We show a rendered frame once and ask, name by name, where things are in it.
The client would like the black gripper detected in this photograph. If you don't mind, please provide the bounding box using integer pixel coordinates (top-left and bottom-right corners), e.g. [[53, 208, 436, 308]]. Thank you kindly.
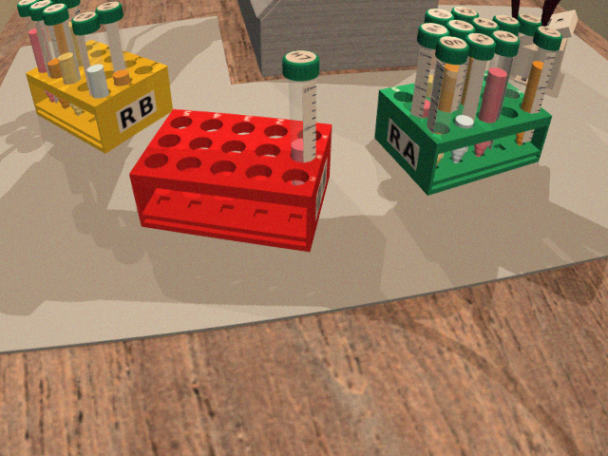
[[511, 0, 560, 27]]

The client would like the beige bench mat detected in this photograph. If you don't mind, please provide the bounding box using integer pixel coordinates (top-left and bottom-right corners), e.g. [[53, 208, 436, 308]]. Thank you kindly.
[[0, 16, 608, 354]]

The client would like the yellow test tube rack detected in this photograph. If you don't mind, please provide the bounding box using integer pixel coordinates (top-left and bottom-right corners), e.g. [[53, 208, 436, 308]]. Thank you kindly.
[[26, 43, 173, 154]]

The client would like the red test tube rack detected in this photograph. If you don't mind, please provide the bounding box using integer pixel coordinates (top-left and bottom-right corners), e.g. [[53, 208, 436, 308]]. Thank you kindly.
[[129, 109, 332, 252]]

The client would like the green test tube rack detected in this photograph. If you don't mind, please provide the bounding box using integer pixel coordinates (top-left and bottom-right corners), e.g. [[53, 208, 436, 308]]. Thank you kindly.
[[374, 72, 552, 196]]

